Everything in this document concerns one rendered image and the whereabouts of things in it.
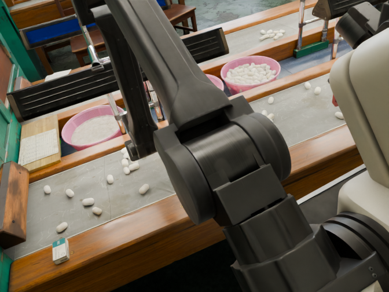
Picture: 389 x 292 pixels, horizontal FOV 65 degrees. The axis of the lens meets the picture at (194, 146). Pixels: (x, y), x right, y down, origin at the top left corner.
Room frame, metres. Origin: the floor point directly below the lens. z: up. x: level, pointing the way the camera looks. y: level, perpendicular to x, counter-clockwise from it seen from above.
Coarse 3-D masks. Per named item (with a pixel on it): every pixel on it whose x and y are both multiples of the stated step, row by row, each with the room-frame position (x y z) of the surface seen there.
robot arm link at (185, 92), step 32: (96, 0) 0.53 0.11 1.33; (128, 0) 0.38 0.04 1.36; (128, 32) 0.36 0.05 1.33; (160, 32) 0.33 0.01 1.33; (160, 64) 0.30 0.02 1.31; (192, 64) 0.30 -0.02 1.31; (160, 96) 0.29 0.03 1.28; (192, 96) 0.26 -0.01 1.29; (224, 96) 0.26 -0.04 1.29; (192, 128) 0.26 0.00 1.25; (256, 128) 0.21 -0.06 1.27; (192, 160) 0.19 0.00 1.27; (288, 160) 0.19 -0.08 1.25; (192, 192) 0.17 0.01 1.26
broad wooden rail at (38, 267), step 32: (320, 160) 0.61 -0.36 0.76; (352, 160) 0.64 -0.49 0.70; (288, 192) 0.58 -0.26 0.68; (128, 224) 0.52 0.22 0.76; (160, 224) 0.50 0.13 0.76; (192, 224) 0.50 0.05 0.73; (32, 256) 0.48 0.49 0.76; (96, 256) 0.44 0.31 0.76; (128, 256) 0.46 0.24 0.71; (160, 256) 0.48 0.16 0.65; (32, 288) 0.40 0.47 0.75; (64, 288) 0.41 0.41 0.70; (96, 288) 0.43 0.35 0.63
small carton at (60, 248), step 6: (60, 240) 0.50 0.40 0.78; (66, 240) 0.50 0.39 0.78; (54, 246) 0.48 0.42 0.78; (60, 246) 0.48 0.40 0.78; (66, 246) 0.48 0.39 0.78; (54, 252) 0.47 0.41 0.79; (60, 252) 0.46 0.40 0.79; (66, 252) 0.46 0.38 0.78; (54, 258) 0.45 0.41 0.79; (60, 258) 0.45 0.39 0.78; (66, 258) 0.45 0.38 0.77
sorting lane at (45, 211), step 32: (288, 96) 1.00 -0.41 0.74; (320, 96) 0.96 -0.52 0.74; (288, 128) 0.81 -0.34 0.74; (320, 128) 0.78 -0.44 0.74; (96, 160) 0.85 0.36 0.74; (128, 160) 0.81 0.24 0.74; (160, 160) 0.78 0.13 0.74; (32, 192) 0.75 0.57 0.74; (64, 192) 0.72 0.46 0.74; (96, 192) 0.69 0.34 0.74; (128, 192) 0.66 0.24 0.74; (160, 192) 0.63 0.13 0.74; (32, 224) 0.61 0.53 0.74; (96, 224) 0.56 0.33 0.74
